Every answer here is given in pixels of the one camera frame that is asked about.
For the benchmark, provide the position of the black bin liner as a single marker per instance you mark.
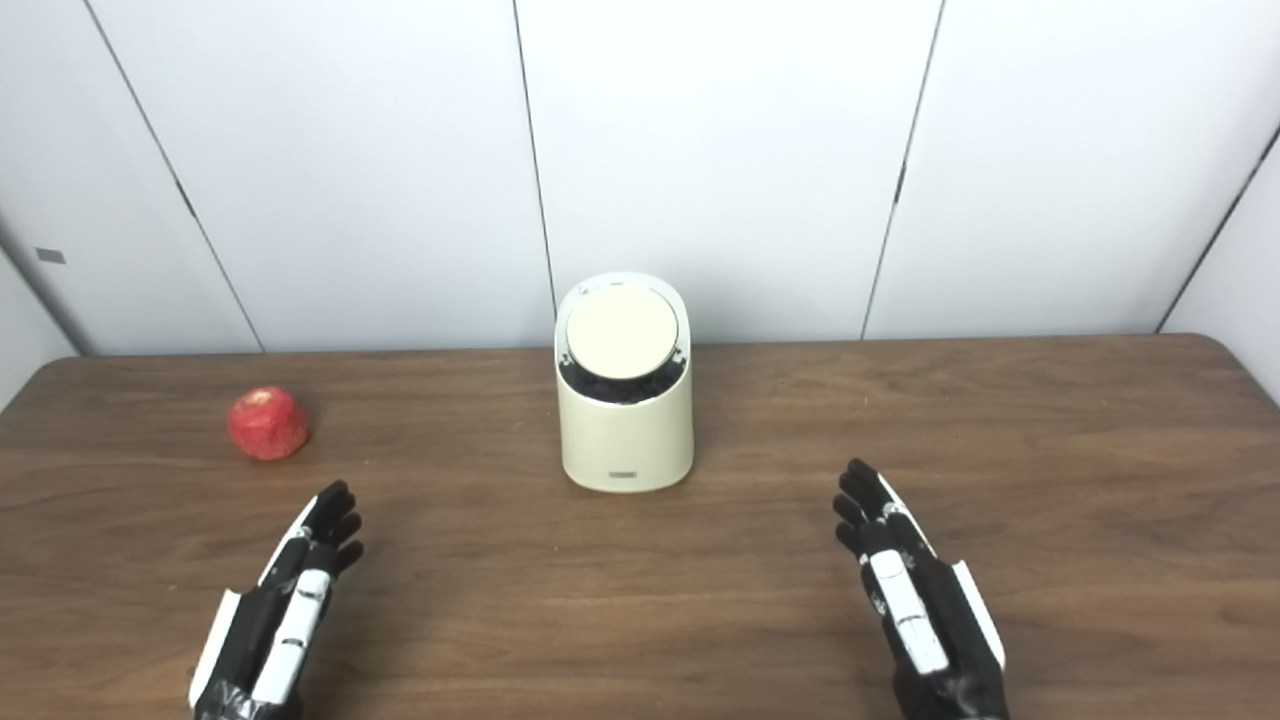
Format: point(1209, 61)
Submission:
point(620, 390)

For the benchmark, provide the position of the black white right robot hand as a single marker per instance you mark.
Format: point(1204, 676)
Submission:
point(945, 620)

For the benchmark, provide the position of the red apple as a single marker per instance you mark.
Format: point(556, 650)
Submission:
point(268, 424)

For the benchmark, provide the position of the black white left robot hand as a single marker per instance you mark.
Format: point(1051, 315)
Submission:
point(250, 630)

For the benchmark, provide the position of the cream round bin lid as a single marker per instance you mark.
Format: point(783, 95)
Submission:
point(622, 332)

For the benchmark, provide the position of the cream-colored bin body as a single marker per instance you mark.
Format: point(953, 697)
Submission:
point(626, 445)

